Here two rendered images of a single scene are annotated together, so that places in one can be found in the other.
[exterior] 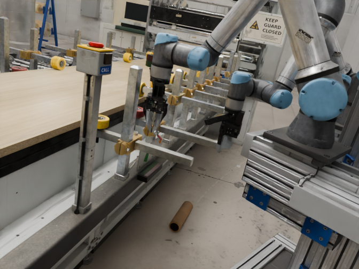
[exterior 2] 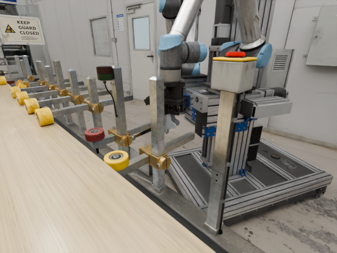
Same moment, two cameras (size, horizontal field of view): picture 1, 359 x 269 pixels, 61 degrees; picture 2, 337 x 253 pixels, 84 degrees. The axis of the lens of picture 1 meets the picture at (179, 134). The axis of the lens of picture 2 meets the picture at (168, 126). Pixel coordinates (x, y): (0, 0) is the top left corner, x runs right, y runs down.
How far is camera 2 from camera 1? 1.04 m
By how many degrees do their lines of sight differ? 56
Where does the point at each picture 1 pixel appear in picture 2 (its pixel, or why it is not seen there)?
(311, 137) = not seen: hidden behind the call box
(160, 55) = (178, 57)
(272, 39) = (33, 39)
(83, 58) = (246, 74)
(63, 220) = (234, 245)
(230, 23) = (192, 17)
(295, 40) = (252, 23)
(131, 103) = (162, 117)
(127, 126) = (162, 140)
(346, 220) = (278, 108)
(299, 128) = not seen: hidden behind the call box
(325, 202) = (270, 106)
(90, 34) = not seen: outside the picture
